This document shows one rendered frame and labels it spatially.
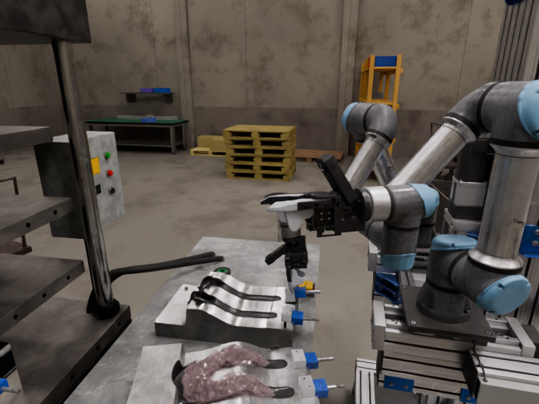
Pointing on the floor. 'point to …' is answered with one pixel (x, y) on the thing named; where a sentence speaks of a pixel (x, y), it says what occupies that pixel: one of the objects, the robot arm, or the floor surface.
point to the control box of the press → (113, 183)
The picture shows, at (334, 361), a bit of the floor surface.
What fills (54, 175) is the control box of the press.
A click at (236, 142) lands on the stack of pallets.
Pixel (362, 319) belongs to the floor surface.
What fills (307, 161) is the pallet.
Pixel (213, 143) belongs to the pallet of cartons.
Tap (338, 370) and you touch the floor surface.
